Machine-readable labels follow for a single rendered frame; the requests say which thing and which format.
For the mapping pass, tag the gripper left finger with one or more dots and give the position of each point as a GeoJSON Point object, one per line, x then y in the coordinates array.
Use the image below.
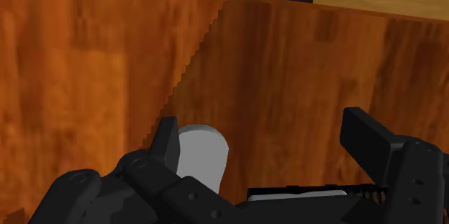
{"type": "Point", "coordinates": [147, 181]}

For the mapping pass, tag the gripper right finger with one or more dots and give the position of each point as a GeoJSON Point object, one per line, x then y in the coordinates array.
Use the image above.
{"type": "Point", "coordinates": [414, 181]}

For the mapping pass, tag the white rounded object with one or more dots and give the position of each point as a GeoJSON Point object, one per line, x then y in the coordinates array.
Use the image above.
{"type": "Point", "coordinates": [203, 156]}

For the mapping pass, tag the brown wooden table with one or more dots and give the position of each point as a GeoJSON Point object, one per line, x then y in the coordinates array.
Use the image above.
{"type": "Point", "coordinates": [280, 75]}

